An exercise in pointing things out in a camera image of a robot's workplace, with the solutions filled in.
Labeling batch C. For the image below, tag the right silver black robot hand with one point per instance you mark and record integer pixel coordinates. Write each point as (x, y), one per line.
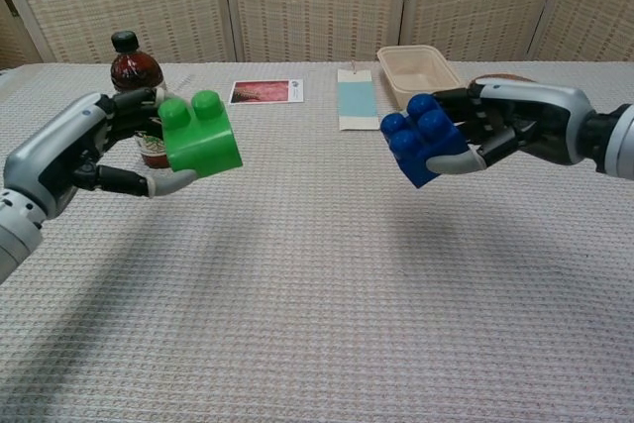
(540, 116)

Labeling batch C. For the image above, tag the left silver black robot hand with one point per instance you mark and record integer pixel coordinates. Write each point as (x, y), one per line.
(49, 145)

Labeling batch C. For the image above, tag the blue building block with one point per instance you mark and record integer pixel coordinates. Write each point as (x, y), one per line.
(421, 145)

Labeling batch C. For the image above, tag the green toy block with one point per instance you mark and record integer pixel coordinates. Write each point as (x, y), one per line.
(203, 145)

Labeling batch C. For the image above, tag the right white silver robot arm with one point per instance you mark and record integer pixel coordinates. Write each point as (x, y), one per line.
(614, 140)

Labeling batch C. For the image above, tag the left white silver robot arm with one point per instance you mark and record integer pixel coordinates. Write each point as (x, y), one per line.
(15, 235)

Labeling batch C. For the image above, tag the round brown woven coaster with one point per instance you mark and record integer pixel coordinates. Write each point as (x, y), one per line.
(500, 77)

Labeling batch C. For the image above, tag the dark sauce bottle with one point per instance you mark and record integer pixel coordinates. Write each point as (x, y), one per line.
(131, 71)

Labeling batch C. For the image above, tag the beige rectangular tray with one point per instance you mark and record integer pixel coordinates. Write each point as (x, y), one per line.
(416, 66)

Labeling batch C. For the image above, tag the cream bookmark with blue band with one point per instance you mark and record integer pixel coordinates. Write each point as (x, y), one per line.
(354, 101)

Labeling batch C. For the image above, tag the red photo card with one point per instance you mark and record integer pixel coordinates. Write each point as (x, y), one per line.
(262, 91)

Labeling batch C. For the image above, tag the white waffle weave tablecloth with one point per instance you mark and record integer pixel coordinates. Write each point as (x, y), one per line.
(317, 269)

